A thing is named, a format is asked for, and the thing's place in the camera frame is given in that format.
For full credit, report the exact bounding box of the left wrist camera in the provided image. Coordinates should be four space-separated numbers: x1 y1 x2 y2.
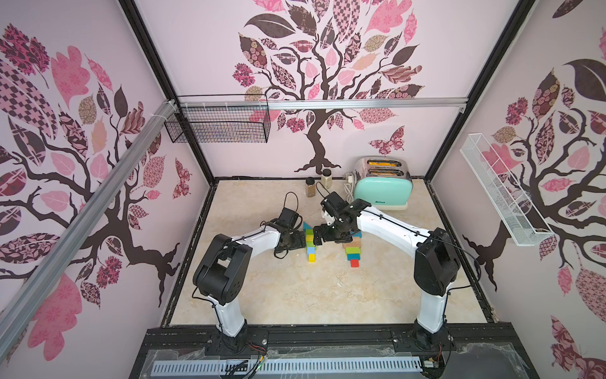
276 208 302 231

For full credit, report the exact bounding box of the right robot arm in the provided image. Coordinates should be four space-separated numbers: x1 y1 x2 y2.
313 205 461 352

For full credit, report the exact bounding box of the aluminium frame bar rear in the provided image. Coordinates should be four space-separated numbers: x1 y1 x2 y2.
180 97 468 111

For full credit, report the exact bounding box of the brown spice jar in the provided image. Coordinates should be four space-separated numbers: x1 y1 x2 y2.
306 177 317 197

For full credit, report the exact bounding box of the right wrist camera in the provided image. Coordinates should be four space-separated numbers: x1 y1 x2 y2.
320 191 350 225

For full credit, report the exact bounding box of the aluminium frame bar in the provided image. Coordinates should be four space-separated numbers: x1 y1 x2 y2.
1 99 178 360
180 97 468 111

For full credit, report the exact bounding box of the aluminium frame bar left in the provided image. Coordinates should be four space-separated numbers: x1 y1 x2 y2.
1 99 178 360

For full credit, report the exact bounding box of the black wire basket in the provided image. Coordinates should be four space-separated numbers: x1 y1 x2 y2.
164 93 271 144

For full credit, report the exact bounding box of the white slotted cable duct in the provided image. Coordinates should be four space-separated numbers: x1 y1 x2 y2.
149 356 423 378

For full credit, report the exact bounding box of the pale spice jar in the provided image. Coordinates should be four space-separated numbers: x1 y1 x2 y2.
320 168 333 190

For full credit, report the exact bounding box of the mint green toaster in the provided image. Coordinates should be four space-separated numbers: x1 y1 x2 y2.
353 156 413 210

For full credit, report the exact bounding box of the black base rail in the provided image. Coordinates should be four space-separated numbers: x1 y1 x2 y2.
130 323 538 378

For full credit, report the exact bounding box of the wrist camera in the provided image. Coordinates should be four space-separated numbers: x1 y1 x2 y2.
276 208 302 231
320 191 350 225

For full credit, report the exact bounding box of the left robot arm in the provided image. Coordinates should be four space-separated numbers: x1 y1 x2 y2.
193 226 306 339

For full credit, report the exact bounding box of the white wire shelf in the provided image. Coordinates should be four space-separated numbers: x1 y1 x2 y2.
460 134 555 246

